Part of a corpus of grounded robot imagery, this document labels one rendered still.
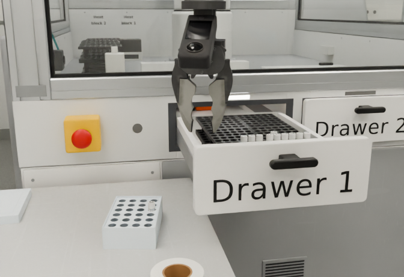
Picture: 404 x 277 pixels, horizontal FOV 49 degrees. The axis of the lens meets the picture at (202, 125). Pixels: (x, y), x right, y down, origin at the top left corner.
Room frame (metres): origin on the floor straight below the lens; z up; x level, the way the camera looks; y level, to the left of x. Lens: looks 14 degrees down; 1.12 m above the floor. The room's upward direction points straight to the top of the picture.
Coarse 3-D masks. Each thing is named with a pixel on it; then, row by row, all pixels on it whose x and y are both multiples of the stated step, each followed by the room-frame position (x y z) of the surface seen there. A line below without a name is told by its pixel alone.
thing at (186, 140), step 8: (256, 112) 1.03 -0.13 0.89; (264, 112) 1.03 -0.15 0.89; (272, 112) 1.03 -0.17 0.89; (280, 112) 1.03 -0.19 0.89; (176, 120) 0.99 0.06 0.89; (288, 120) 0.96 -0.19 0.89; (176, 128) 0.97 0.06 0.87; (184, 128) 0.88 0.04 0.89; (192, 128) 0.99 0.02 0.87; (200, 128) 0.99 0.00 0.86; (296, 128) 0.91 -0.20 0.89; (304, 128) 0.88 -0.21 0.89; (176, 136) 0.97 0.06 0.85; (184, 136) 0.87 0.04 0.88; (192, 136) 0.82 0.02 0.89; (312, 136) 0.83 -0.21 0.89; (320, 136) 0.82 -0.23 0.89; (184, 144) 0.85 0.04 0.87; (192, 144) 0.77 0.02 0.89; (200, 144) 0.96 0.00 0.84; (184, 152) 0.85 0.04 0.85; (192, 152) 0.77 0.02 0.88; (192, 160) 0.75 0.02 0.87; (192, 168) 0.75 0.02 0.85
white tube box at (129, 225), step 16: (112, 208) 0.71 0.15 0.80; (128, 208) 0.71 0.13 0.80; (144, 208) 0.71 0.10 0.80; (160, 208) 0.72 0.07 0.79; (112, 224) 0.65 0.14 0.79; (128, 224) 0.65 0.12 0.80; (144, 224) 0.65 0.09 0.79; (160, 224) 0.71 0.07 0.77; (112, 240) 0.63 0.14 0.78; (128, 240) 0.63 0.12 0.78; (144, 240) 0.63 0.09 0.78
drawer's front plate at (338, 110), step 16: (368, 96) 1.05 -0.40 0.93; (384, 96) 1.05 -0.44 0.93; (400, 96) 1.05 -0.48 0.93; (304, 112) 1.01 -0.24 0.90; (320, 112) 1.01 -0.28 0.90; (336, 112) 1.02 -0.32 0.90; (352, 112) 1.03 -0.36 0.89; (384, 112) 1.04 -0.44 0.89; (400, 112) 1.05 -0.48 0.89; (320, 128) 1.01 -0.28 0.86; (336, 128) 1.02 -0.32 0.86; (352, 128) 1.03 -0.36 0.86; (368, 128) 1.04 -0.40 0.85; (384, 128) 1.04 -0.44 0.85
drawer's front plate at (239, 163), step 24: (216, 144) 0.65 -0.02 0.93; (240, 144) 0.65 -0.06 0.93; (264, 144) 0.65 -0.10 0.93; (288, 144) 0.66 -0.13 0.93; (312, 144) 0.67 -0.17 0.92; (336, 144) 0.68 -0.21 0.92; (360, 144) 0.68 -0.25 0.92; (216, 168) 0.64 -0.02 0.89; (240, 168) 0.65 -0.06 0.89; (264, 168) 0.65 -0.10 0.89; (312, 168) 0.67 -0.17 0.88; (336, 168) 0.68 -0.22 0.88; (360, 168) 0.68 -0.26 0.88; (312, 192) 0.67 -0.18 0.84; (336, 192) 0.68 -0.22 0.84; (360, 192) 0.68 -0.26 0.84
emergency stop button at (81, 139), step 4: (76, 132) 0.86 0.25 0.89; (80, 132) 0.86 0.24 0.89; (84, 132) 0.86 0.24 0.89; (88, 132) 0.87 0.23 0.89; (72, 136) 0.86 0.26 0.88; (76, 136) 0.86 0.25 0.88; (80, 136) 0.86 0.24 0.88; (84, 136) 0.86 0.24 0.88; (88, 136) 0.86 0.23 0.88; (72, 140) 0.86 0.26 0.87; (76, 140) 0.86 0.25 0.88; (80, 140) 0.86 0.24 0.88; (84, 140) 0.86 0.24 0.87; (88, 140) 0.86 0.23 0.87; (76, 144) 0.86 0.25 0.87; (80, 144) 0.86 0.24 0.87; (84, 144) 0.86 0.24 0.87; (88, 144) 0.86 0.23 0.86
